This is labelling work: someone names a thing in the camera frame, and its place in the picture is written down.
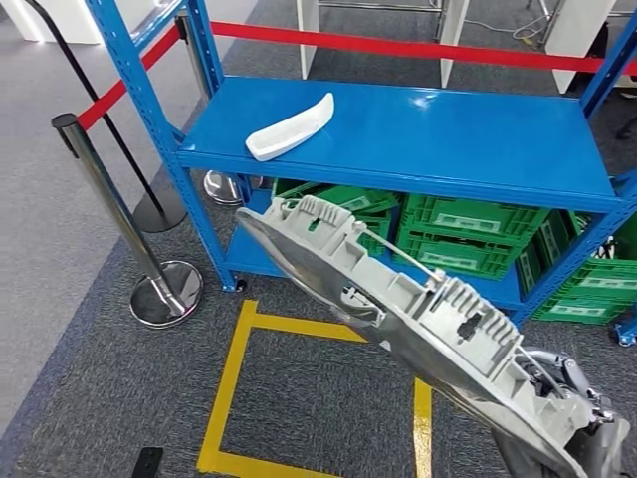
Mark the black stanchion post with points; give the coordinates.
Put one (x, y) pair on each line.
(159, 211)

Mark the white display plinth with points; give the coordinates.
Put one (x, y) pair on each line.
(75, 20)

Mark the white desk with chrome frame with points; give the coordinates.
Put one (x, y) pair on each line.
(453, 39)

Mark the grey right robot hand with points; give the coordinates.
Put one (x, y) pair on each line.
(604, 448)

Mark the white desk panel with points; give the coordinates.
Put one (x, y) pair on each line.
(577, 39)

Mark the grey plastic hubcap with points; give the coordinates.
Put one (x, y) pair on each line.
(447, 330)

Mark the black bag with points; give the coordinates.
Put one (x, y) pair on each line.
(595, 59)

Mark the red barrier belt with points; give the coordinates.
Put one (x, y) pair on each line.
(398, 46)

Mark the blue metal shelf rack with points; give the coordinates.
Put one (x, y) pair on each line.
(398, 132)

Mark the chrome stanchion post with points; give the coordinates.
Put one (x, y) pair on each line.
(114, 204)
(224, 188)

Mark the white curved plastic part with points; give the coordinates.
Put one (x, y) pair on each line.
(291, 132)

